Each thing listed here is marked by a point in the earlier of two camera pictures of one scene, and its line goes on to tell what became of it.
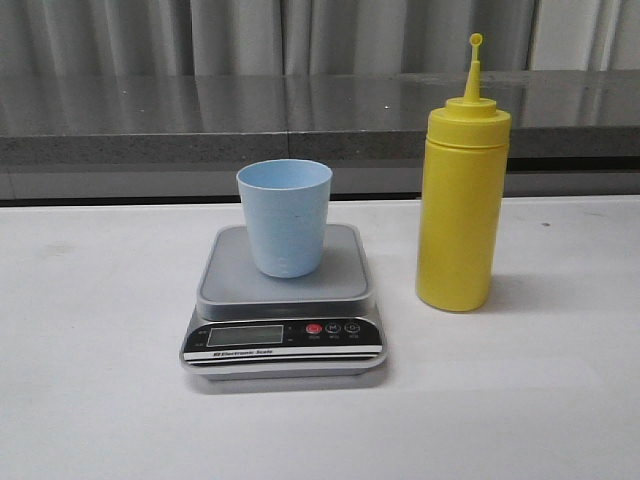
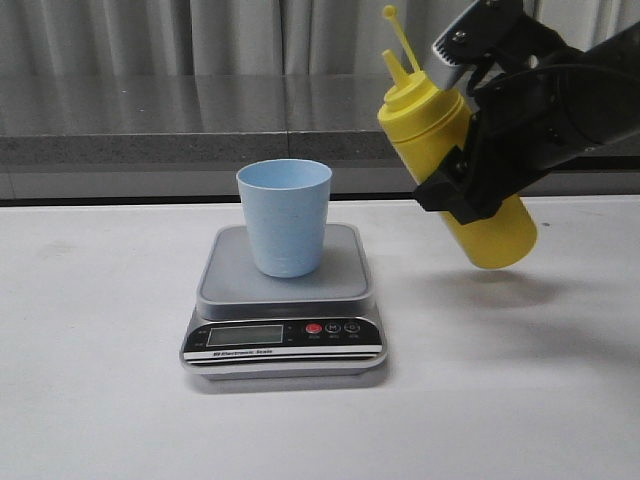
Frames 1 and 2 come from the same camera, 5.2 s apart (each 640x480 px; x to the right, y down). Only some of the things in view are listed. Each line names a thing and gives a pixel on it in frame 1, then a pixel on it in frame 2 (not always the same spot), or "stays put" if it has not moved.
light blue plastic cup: (286, 202) stays put
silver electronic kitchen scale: (321, 325) stays put
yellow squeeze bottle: (468, 142) -> (426, 121)
